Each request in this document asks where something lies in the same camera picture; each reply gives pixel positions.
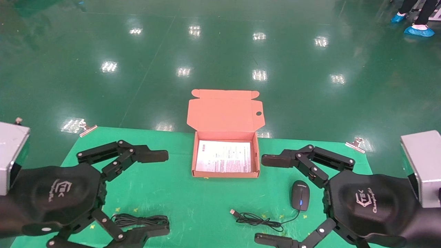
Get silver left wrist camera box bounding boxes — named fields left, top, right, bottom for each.
left=0, top=122, right=31, bottom=196

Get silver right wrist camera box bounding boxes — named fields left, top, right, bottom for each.
left=400, top=130, right=441, bottom=208

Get black wired computer mouse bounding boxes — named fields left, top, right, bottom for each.
left=230, top=180, right=311, bottom=233

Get white printed paper sheet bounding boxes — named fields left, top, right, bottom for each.
left=195, top=139, right=253, bottom=173

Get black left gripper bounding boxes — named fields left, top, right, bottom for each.
left=0, top=140, right=170, bottom=248

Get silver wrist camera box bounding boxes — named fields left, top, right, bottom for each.
left=400, top=130, right=441, bottom=208
left=0, top=122, right=31, bottom=196

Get open orange cardboard box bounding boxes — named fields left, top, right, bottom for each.
left=186, top=89, right=266, bottom=179

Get black data cable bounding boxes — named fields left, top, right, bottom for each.
left=111, top=213, right=170, bottom=228

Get person leg black trousers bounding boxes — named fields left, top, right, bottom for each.
left=413, top=0, right=439, bottom=27
left=399, top=0, right=419, bottom=15

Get green table cloth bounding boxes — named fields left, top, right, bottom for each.
left=10, top=126, right=404, bottom=248

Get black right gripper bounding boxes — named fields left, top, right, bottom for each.
left=261, top=144, right=441, bottom=248

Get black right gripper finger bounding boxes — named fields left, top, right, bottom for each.
left=255, top=218, right=366, bottom=248

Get metal binder clip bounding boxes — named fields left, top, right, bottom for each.
left=78, top=120, right=98, bottom=138
left=345, top=137, right=366, bottom=154

